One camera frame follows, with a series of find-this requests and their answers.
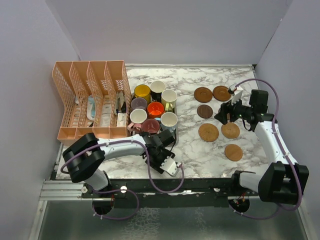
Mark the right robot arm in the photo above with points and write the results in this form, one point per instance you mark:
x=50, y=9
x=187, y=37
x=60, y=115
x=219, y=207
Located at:
x=284, y=180

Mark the black mug white inside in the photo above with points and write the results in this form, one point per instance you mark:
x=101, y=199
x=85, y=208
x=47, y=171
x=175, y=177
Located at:
x=157, y=87

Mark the stainless steel tray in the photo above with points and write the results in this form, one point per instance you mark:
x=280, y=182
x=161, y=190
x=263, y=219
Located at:
x=174, y=134

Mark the woven rattan coaster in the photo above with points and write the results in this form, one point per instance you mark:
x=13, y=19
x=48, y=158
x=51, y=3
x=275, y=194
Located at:
x=208, y=132
x=230, y=130

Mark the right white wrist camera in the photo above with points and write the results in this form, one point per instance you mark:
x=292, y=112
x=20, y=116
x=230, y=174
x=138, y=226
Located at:
x=236, y=93

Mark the dark walnut coaster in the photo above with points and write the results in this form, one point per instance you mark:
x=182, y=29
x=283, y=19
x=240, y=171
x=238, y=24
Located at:
x=204, y=111

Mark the white stationery package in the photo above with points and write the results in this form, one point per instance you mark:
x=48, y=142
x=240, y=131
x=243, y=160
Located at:
x=121, y=119

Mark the peach plastic file organizer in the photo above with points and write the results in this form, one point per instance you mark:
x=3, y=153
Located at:
x=75, y=82

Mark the white mug pink handle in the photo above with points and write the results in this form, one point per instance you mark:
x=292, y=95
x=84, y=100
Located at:
x=137, y=118

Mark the black front mounting rail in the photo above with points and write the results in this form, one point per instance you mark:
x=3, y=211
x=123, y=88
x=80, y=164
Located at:
x=194, y=192

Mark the lilac mug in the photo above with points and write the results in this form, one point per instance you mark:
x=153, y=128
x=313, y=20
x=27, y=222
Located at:
x=139, y=103

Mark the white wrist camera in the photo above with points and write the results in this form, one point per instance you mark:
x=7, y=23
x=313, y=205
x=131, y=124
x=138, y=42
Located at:
x=170, y=166
x=236, y=93

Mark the brown ringed wooden coaster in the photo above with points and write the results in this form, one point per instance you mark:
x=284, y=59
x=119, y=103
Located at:
x=203, y=94

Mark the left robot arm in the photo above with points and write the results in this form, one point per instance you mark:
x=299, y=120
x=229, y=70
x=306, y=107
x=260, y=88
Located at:
x=83, y=158

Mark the orange mug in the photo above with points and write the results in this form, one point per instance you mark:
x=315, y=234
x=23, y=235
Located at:
x=155, y=110

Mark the grey stapler in organizer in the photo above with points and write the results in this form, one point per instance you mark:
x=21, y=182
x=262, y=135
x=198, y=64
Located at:
x=120, y=103

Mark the dusty pink mug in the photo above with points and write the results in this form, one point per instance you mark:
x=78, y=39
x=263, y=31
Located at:
x=150, y=126

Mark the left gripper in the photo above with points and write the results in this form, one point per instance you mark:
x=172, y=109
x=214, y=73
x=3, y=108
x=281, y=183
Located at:
x=156, y=166

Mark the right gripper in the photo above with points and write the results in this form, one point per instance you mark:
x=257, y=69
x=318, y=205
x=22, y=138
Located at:
x=226, y=108

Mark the light wood grooved coaster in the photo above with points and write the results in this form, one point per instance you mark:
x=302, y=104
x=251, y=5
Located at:
x=233, y=152

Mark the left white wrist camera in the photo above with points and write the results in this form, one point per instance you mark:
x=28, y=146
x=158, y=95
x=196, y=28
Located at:
x=170, y=166

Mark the pale yellow mug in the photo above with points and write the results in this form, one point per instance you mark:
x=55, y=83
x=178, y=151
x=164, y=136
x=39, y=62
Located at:
x=169, y=99

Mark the light blue mug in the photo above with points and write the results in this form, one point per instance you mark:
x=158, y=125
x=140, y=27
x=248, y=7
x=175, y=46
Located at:
x=169, y=121

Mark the blue white package in organizer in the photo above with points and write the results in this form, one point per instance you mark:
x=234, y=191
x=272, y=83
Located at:
x=91, y=108

